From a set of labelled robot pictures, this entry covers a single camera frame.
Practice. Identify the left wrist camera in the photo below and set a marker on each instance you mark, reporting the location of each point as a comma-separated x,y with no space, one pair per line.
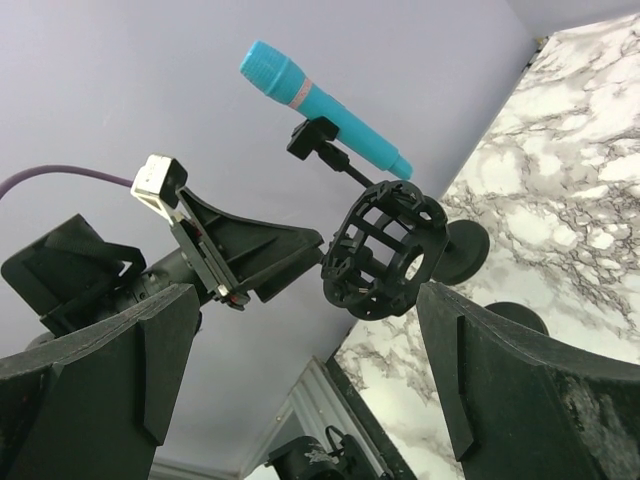
156,184

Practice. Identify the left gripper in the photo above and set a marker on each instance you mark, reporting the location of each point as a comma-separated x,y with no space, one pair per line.
269,256

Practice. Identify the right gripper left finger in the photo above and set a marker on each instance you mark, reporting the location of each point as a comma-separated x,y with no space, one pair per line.
97,403

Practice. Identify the blue microphone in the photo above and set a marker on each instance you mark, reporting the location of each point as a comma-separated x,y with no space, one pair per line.
278,77

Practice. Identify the black blue-microphone desk stand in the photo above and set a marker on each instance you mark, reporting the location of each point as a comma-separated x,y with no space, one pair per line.
393,234

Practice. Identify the aluminium frame rail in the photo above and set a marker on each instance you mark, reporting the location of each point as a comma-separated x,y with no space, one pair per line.
312,404

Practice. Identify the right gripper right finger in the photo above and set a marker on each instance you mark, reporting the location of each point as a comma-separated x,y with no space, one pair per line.
521,405

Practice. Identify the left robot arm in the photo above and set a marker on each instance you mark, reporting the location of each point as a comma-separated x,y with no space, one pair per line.
72,278

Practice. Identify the black shock mount desk stand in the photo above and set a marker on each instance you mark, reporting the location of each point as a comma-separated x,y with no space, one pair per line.
377,302

